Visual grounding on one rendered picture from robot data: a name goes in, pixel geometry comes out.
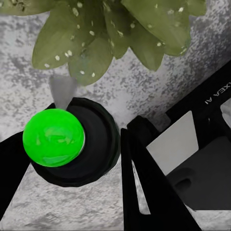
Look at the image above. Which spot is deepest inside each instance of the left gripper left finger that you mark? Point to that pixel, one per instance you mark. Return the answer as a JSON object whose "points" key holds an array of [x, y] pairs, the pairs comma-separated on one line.
{"points": [[14, 162]]}

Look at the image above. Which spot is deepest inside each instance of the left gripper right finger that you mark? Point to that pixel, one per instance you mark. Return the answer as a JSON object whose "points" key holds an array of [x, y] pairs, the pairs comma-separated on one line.
{"points": [[168, 211]]}

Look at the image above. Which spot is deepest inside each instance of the pot plant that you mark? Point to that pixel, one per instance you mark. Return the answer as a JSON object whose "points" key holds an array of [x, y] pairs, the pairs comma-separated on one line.
{"points": [[106, 29]]}

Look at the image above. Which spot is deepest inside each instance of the insectifuge atomizer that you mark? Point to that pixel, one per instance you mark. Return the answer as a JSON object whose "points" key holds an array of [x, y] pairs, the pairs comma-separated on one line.
{"points": [[74, 141]]}

